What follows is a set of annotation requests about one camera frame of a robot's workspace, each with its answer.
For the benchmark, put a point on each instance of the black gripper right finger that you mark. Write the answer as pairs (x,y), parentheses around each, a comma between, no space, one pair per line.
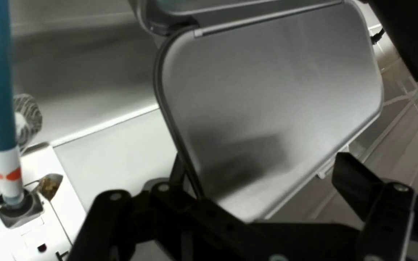
(388,217)

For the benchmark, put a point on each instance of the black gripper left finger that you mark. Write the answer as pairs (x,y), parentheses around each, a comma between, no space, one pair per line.
(171,226)

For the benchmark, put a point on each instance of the white outlet with teal plug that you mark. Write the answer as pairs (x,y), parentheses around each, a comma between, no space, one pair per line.
(30,226)

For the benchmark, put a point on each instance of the small grey patterned paper cup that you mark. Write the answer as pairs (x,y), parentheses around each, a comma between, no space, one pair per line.
(28,117)

